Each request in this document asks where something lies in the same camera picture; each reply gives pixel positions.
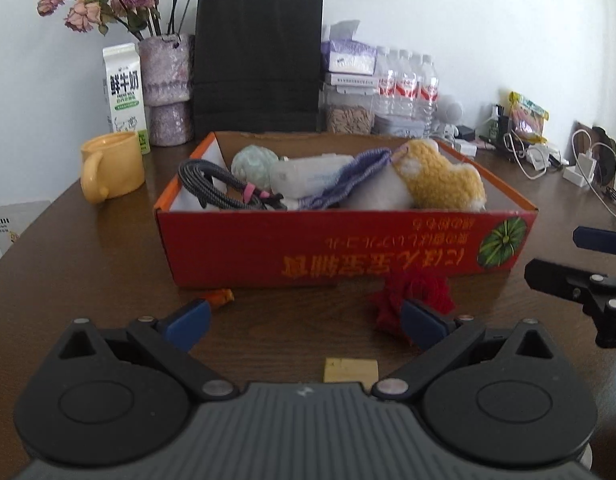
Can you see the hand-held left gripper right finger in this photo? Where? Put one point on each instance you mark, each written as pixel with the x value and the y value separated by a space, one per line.
pixel 424 325

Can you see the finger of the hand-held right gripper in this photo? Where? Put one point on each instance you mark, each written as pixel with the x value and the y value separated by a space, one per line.
pixel 600 238
pixel 563 277

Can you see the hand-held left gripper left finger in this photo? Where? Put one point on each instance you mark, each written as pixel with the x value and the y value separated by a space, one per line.
pixel 188 321

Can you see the red artificial rose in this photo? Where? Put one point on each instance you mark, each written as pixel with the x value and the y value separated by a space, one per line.
pixel 428 292

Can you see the red cardboard box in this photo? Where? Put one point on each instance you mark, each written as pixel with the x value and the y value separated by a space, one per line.
pixel 338 245

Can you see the yellow white plush toy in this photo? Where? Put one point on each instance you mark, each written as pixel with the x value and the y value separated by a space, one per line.
pixel 440 180

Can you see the purple cloth pouch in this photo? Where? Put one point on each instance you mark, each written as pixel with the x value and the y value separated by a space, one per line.
pixel 348 182

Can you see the iridescent plastic bag ball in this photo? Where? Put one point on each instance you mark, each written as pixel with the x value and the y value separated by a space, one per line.
pixel 253 162

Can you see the small orange scrap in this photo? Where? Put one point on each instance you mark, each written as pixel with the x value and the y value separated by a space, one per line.
pixel 220 299

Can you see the brown round board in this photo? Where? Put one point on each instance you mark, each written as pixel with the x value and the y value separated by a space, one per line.
pixel 605 155

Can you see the yellow pink snack packet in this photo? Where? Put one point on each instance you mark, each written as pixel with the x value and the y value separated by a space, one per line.
pixel 528 115

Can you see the black charging device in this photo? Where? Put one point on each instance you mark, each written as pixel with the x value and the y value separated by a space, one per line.
pixel 502 127

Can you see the white charger block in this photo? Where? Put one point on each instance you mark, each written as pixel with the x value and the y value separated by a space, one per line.
pixel 466 149

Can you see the black power adapter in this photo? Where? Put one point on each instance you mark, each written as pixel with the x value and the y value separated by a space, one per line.
pixel 465 133

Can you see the yellow mug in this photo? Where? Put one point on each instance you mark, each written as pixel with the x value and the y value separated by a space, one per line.
pixel 115 165

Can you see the printed tin box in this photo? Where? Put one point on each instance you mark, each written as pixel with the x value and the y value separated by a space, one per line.
pixel 400 127

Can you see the white robot speaker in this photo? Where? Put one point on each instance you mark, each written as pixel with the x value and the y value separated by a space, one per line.
pixel 448 110

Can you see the white booklet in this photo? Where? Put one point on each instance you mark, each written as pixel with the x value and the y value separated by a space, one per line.
pixel 13 225

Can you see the clear seed container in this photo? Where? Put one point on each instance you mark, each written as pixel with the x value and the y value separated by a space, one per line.
pixel 348 115

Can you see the clear water bottle red label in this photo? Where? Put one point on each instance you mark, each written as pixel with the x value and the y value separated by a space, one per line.
pixel 386 85
pixel 428 87
pixel 407 85

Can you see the purple mottled vase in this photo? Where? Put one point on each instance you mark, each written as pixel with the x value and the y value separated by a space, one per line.
pixel 165 90

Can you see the white green milk carton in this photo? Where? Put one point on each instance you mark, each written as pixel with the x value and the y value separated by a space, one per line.
pixel 124 95

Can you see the black paper bag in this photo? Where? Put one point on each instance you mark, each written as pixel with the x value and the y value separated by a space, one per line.
pixel 258 55

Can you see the purple tissue pack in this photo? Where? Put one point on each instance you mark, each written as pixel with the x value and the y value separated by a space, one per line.
pixel 348 57

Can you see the white wall plug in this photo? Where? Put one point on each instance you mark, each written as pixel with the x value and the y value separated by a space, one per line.
pixel 579 172

